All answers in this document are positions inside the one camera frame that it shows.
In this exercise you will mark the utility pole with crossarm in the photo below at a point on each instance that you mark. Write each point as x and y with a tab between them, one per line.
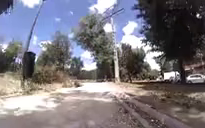
116	60

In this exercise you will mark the row of trees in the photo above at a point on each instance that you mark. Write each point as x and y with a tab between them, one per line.
56	50

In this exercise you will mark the dry bush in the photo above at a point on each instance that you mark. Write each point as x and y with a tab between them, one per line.
50	75

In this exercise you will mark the pale dirt path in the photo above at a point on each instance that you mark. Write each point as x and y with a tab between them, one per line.
76	113

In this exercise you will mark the white vehicle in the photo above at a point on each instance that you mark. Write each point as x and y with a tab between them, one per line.
170	76

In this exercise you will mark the stone kerb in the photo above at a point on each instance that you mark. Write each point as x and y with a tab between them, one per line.
150	115

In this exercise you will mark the black box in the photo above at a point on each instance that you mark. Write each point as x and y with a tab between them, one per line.
29	65

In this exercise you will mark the leaning pole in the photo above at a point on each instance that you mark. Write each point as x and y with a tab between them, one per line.
33	26

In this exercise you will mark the large dark tree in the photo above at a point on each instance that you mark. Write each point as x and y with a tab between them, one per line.
176	33

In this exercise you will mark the white car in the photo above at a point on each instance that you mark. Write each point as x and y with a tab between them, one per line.
196	79

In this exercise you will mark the building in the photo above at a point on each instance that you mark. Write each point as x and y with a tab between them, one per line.
200	66

